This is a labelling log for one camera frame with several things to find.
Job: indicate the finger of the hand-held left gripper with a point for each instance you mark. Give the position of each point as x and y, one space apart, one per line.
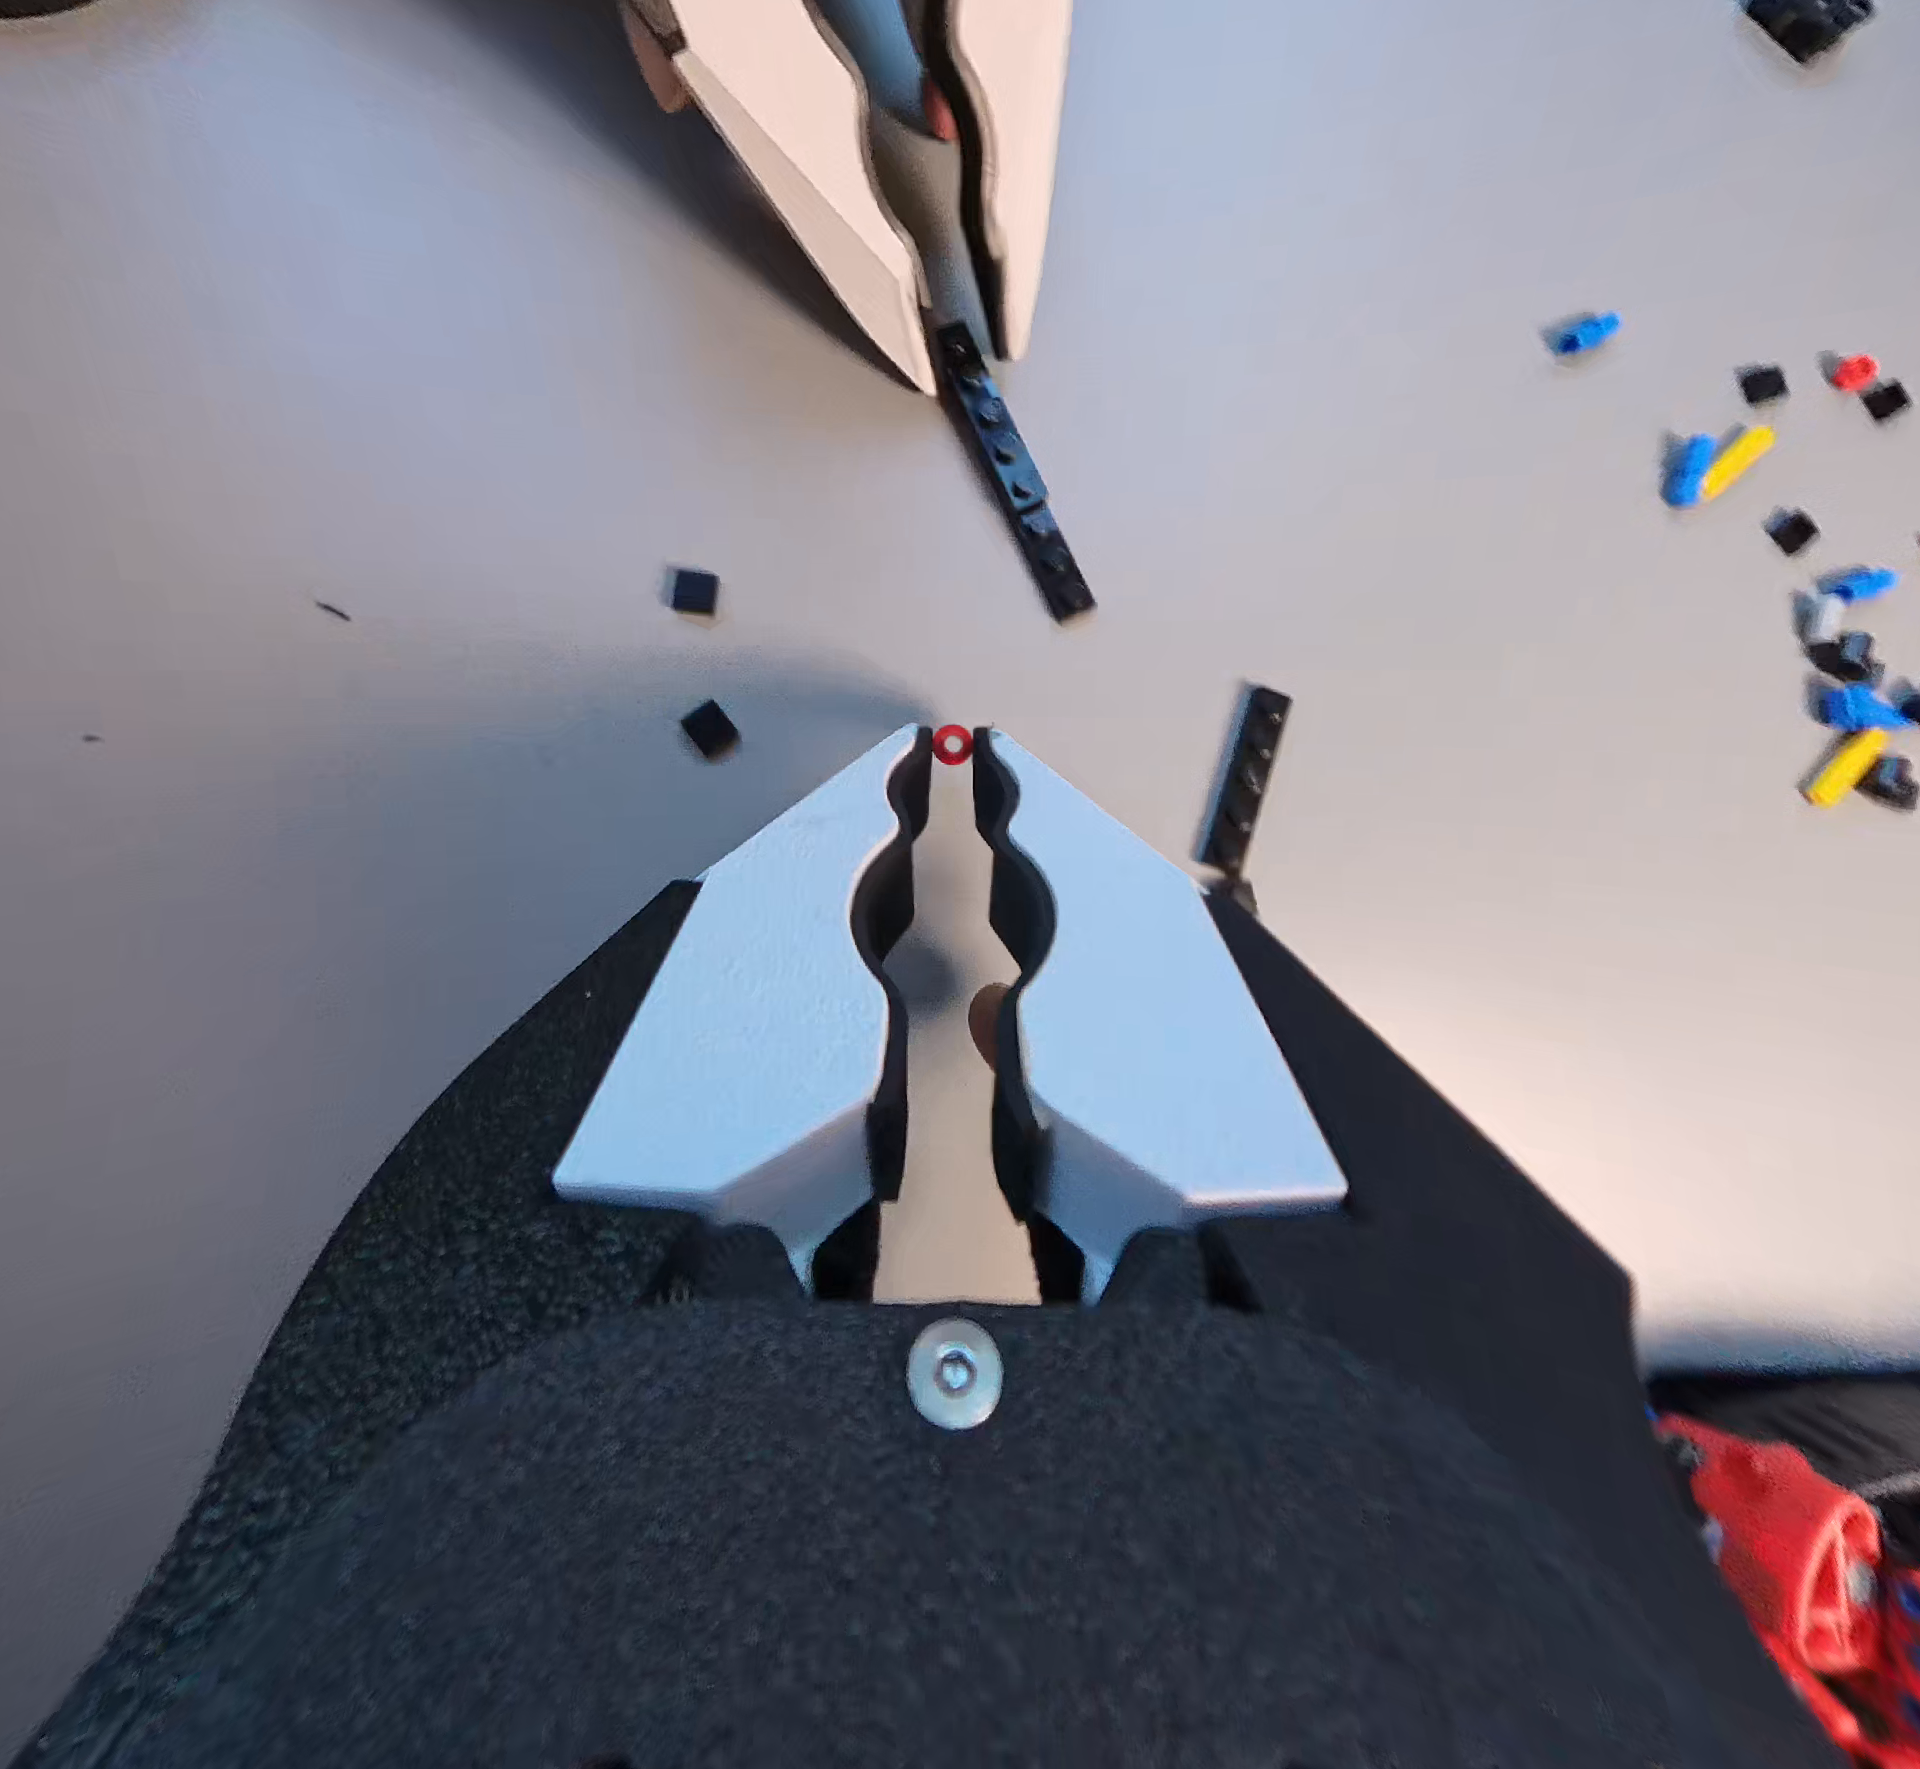
751 28
1019 73

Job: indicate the red round lego stud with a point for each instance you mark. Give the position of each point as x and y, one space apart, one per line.
951 743

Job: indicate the pile of colourful lego pieces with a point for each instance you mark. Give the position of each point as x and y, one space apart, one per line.
1837 703

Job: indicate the person's left hand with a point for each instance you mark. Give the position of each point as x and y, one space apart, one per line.
657 73

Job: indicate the partly built lego car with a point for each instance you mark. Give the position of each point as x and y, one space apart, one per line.
1801 1573

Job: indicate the tiny black lego piece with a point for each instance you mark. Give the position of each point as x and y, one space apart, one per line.
694 590
708 730

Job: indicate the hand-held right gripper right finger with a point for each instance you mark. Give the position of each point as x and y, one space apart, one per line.
1185 1049

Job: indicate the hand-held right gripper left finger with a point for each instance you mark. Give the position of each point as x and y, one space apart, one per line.
720 1049

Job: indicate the small dark lego plate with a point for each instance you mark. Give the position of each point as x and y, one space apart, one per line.
1234 893

